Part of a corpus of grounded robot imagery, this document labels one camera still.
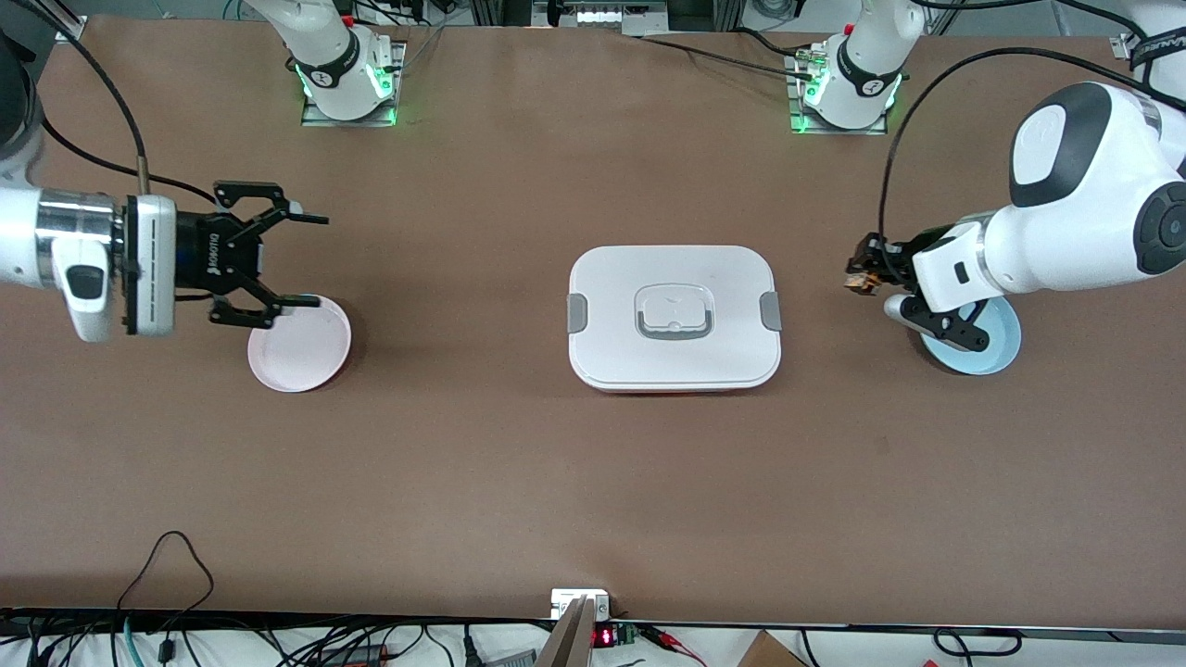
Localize black table edge rail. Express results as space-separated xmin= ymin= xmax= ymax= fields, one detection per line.
xmin=0 ymin=607 xmax=1186 ymax=642

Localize red clip leads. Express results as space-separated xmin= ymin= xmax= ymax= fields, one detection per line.
xmin=644 ymin=625 xmax=710 ymax=666

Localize thin black looped cable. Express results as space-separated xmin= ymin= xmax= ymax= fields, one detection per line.
xmin=116 ymin=531 xmax=216 ymax=620

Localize white lidded storage box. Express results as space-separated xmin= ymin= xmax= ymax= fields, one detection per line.
xmin=567 ymin=245 xmax=783 ymax=395

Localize white light bar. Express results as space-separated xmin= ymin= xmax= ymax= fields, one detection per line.
xmin=574 ymin=5 xmax=670 ymax=29

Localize thick black cable loop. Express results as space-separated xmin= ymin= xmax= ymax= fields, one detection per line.
xmin=931 ymin=628 xmax=1025 ymax=659

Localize light blue round plate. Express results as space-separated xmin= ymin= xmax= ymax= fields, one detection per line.
xmin=920 ymin=298 xmax=1022 ymax=376

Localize brown cardboard piece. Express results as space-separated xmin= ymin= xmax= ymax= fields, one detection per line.
xmin=737 ymin=630 xmax=809 ymax=667

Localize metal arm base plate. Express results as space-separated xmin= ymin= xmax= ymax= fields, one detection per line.
xmin=301 ymin=42 xmax=407 ymax=128
xmin=788 ymin=51 xmax=889 ymax=136

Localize black base power cable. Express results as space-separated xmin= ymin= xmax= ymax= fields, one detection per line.
xmin=639 ymin=28 xmax=818 ymax=80

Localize grey wooden slat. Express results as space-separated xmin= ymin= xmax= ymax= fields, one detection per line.
xmin=536 ymin=598 xmax=599 ymax=667

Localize white metal bracket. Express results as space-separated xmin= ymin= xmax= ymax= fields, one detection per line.
xmin=550 ymin=588 xmax=612 ymax=620

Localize pink round plate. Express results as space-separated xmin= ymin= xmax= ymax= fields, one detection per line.
xmin=247 ymin=295 xmax=353 ymax=394

